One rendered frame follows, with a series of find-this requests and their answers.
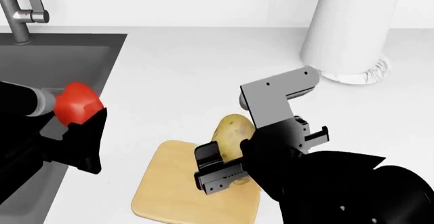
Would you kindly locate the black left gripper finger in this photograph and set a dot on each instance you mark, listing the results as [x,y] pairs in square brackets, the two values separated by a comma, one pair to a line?
[93,124]

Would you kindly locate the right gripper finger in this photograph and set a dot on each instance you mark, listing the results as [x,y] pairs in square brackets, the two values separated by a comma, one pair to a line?
[249,151]
[209,156]

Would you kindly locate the yellow-brown potato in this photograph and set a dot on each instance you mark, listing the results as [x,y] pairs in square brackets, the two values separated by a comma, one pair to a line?
[234,132]

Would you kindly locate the light wooden cutting board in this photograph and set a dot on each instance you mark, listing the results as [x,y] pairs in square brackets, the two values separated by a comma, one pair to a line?
[169,191]

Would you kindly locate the grey kitchen sink basin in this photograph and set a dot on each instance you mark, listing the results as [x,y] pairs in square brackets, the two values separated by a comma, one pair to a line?
[68,56]

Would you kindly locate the white marble towel holder base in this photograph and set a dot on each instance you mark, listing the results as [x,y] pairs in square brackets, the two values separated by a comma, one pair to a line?
[368,76]

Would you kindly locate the grey metal faucet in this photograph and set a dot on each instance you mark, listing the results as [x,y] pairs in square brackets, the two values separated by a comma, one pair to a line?
[18,17]

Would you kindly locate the white paper towel roll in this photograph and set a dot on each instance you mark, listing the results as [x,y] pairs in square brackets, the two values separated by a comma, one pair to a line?
[352,23]

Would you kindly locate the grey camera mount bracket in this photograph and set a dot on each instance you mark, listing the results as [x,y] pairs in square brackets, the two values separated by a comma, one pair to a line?
[271,99]

